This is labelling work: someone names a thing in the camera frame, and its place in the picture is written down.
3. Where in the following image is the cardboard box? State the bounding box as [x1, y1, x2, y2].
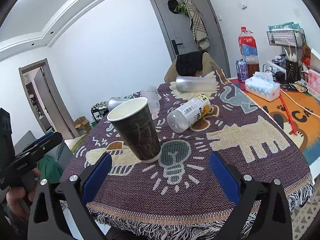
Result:
[74, 116, 91, 135]

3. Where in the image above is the red label drink bottle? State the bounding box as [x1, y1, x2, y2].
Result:
[238, 27, 260, 77]

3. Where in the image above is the dark patterned paper cup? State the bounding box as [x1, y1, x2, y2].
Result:
[107, 97, 161, 163]

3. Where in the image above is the large frosted plastic cup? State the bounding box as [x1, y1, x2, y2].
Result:
[107, 97, 128, 112]

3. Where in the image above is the blue drink can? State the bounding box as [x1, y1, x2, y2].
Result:
[235, 59, 248, 82]

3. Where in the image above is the left hand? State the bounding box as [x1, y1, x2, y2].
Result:
[6, 168, 41, 222]

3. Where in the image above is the grey door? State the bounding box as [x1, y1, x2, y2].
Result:
[150, 0, 231, 77]

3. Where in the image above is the frosted plastic tumbler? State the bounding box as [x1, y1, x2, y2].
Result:
[140, 86, 160, 113]

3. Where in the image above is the grey sofa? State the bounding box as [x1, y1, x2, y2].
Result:
[14, 131, 73, 183]

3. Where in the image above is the brown chair with black cushion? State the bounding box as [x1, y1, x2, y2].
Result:
[164, 51, 221, 83]

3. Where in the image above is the orange cat mat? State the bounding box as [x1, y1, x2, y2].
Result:
[230, 78, 319, 165]

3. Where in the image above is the black pen holder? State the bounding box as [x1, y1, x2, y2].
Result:
[286, 60, 300, 83]

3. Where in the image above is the purple patterned woven tablecloth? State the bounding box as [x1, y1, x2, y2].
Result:
[61, 72, 313, 239]

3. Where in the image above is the pink patterned box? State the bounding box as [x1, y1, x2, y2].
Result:
[308, 69, 320, 93]

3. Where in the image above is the small frosted plastic cup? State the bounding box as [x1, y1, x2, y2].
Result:
[176, 76, 217, 93]

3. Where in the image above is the red chopstick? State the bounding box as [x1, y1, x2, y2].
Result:
[279, 94, 297, 135]

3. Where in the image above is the black shoe rack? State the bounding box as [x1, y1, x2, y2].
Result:
[91, 101, 109, 123]

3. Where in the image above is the plaid scarf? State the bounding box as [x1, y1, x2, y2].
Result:
[182, 0, 210, 50]

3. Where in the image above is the tissue box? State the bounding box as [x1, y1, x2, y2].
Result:
[245, 72, 280, 102]

